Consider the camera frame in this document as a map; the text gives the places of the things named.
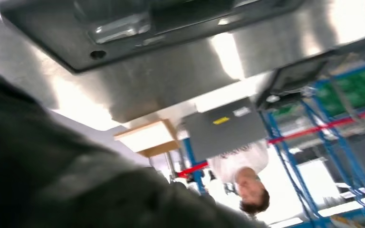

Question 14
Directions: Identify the grey laptop with yellow sticker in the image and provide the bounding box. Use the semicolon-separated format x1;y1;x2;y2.
182;97;268;162

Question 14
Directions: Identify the person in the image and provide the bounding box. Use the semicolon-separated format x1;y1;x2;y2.
207;140;270;216

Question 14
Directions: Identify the red barrier strip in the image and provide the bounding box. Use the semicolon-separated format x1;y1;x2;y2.
176;105;365;179

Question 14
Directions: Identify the black equipment case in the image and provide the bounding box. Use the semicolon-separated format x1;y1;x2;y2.
255;53;350;109

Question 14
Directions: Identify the blue rack with green bins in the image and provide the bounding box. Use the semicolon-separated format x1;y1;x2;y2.
258;59;365;228

